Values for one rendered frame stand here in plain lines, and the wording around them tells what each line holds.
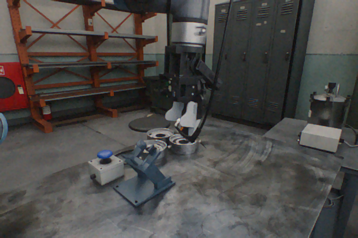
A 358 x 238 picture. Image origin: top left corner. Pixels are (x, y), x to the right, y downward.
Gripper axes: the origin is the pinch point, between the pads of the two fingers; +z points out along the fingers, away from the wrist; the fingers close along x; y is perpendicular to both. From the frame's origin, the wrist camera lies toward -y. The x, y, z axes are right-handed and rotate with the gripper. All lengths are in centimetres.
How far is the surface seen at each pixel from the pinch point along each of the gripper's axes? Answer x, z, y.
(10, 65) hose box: -369, 18, 3
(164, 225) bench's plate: 9.5, 15.1, 14.1
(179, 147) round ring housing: -11.5, 12.3, -9.0
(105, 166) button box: -13.4, 11.9, 16.2
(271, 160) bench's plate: 10.6, 13.1, -29.3
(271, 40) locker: -114, -41, -266
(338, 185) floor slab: 13, 86, -186
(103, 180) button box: -12.3, 15.1, 17.4
